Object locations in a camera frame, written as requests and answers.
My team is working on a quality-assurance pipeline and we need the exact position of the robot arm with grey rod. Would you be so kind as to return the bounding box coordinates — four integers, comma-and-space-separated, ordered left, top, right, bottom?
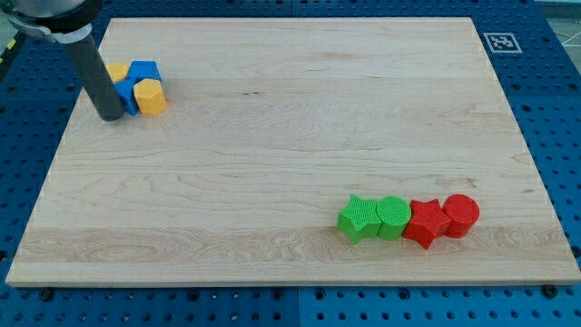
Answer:
1, 0, 124, 122

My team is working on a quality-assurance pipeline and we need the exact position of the green star block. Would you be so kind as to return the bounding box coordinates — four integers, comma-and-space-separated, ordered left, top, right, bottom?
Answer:
336, 194, 382, 244

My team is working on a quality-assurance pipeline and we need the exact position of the red star block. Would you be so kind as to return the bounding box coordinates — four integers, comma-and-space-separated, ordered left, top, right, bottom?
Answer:
402, 199, 451, 250

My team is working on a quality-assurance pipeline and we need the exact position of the light wooden board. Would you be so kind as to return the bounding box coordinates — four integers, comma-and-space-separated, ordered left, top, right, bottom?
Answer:
6, 17, 580, 287

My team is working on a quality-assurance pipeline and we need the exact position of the green cylinder block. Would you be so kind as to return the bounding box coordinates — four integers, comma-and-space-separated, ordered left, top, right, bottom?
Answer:
376, 196, 411, 241

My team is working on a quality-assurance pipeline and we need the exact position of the yellow hexagon block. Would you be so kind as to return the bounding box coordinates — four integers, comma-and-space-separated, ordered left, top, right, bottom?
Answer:
133, 78, 168, 115

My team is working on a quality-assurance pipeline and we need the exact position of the red cylinder block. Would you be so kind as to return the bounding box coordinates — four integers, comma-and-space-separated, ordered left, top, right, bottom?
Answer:
443, 193, 480, 238

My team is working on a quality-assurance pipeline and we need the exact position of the blue cube block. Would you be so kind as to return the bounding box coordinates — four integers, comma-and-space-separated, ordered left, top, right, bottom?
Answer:
127, 60, 162, 83

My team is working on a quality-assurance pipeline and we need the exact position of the blue angular block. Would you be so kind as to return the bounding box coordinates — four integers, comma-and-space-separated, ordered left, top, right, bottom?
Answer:
114, 80, 139, 116

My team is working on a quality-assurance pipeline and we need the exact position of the yellow round block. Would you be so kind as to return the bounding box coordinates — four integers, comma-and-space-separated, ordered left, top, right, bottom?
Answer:
105, 63, 130, 84

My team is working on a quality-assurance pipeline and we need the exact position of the white fiducial marker tag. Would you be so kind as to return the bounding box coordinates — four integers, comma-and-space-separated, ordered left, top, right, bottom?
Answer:
483, 32, 522, 54

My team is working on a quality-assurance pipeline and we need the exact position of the black bolt front left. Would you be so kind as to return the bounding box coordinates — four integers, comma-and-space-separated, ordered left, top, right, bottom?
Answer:
38, 288, 54, 302

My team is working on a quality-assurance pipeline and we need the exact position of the black bolt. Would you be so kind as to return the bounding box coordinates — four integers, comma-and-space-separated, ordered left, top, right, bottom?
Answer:
38, 288, 54, 302
542, 284, 558, 299

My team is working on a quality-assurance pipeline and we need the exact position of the black bolt front right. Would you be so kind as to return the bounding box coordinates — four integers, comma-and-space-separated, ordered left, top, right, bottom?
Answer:
542, 284, 558, 299

